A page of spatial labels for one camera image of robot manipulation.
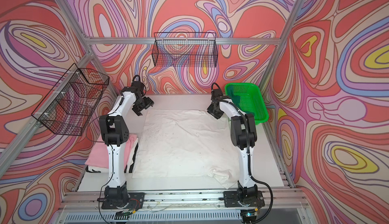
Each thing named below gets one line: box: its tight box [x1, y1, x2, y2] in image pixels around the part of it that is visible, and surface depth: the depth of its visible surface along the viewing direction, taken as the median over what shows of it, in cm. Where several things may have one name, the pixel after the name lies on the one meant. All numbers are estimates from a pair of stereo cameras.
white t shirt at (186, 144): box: [132, 108, 240, 190], surface depth 93 cm
